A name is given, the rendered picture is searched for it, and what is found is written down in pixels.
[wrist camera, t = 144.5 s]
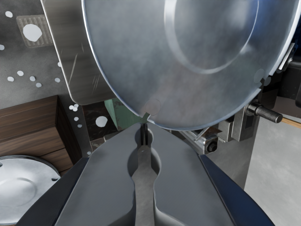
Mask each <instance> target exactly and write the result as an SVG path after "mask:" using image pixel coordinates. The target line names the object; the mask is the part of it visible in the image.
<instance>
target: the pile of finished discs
mask: <svg viewBox="0 0 301 226"><path fill-rule="evenodd" d="M60 178H61V176H60V174H59V173H58V170H57V169H56V168H55V167H54V166H53V165H52V164H51V163H49V162H48V161H46V160H44V159H41V158H38V157H35V156H29V155H8V156H1V157H0V225H13V224H16V223H17V222H18V221H19V220H20V218H21V217H22V216H23V215H24V214H25V213H26V211H27V210H28V209H29V208H30V207H31V206H32V205H33V204H34V203H35V202H36V201H37V200H38V199H39V198H40V197H41V196H42V195H43V194H44V193H45V192H46V191H47V190H48V189H49V188H50V187H51V186H53V185H54V184H55V183H56V182H57V181H58V180H59V179H60Z"/></svg>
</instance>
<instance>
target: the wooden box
mask: <svg viewBox="0 0 301 226"><path fill-rule="evenodd" d="M8 155H29V156H35V157H38V158H41V159H44V160H46V161H48V162H49V163H51V164H52V165H53V166H54V167H55V168H56V169H57V170H58V173H59V174H60V176H61V177H62V176H63V175H64V174H65V173H66V172H67V171H68V170H69V169H71V168H72V167H73V166H74V165H75V164H76V163H77V162H78V161H79V160H80V159H81V158H82V152H81V149H80V146H79V144H78V141H77V139H76V136H75V134H74V131H73V129H72V127H71V124H70V122H69V119H68V117H67V115H66V112H65V110H64V107H63V105H62V102H61V100H60V98H59V97H58V95H55V96H50V97H46V98H42V99H39V100H34V101H31V102H27V103H23V104H19V105H15V106H12V107H8V108H4V109H0V157H1V156H8Z"/></svg>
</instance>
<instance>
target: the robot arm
mask: <svg viewBox="0 0 301 226"><path fill-rule="evenodd" d="M144 135H145V142H146V145H148V147H149V148H150V149H151V168H152V169H153V170H154V171H155V173H156V174H157V178H156V180H155V181H154V184H153V211H154V222H155V226H275V224H274V223H273V222H272V220H271V219H270V218H269V217H268V216H267V214H266V213H265V212H264V211H263V210H262V208H261V207H260V206H259V205H258V204H257V203H256V202H255V201H254V200H253V199H252V198H251V197H250V196H249V195H248V194H247V193H246V192H245V191H244V190H243V189H242V188H241V187H240V186H238V185H237V184H236V183H235V182H234V181H233V180H232V179H231V178H230V177H229V176H228V175H226V174H225V173H224V172H223V171H222V170H221V169H220V168H219V167H218V166H217V165H216V164H215V163H214V162H213V161H212V160H210V159H209V158H208V157H207V156H206V155H199V154H198V153H197V152H196V151H195V150H194V149H193V148H192V147H191V146H190V145H188V144H187V143H186V142H185V141H183V140H181V139H180V138H178V137H176V136H175V135H173V134H171V133H169V132H168V131H166V130H164V129H162V128H161V127H159V126H157V125H155V124H154V123H152V122H148V123H141V122H138V123H135V124H133V125H132V126H130V127H129V128H127V129H125V130H124V131H122V132H120V133H118V134H117V135H115V136H113V137H112V138H110V139H109V140H107V141H106V142H105V143H103V144H102V145H100V146H99V147H98V148H97V149H96V150H94V151H93V152H92V153H91V154H90V155H89V156H88V157H82V158H81V159H80V160H79V161H78V162H77V163H76V164H75V165H74V166H73V167H72V168H71V169H69V170H68V171H67V172H66V173H65V174H64V175H63V176H62V177H61V178H60V179H59V180H58V181H57V182H56V183H55V184H54V185H53V186H51V187H50V188H49V189H48V190H47V191H46V192H45V193H44V194H43V195H42V196H41V197H40V198H39V199H38V200H37V201H36V202H35V203H34V204H33V205H32V206H31V207H30V208H29V209H28V210H27V211H26V213H25V214H24V215H23V216H22V217H21V218H20V220H19V221H18V222H17V223H16V225H15V226H135V220H136V194H135V183H134V181H133V180H132V178H131V177H132V175H133V174H134V172H135V171H136V170H137V168H138V150H139V148H140V147H141V145H143V142H144Z"/></svg>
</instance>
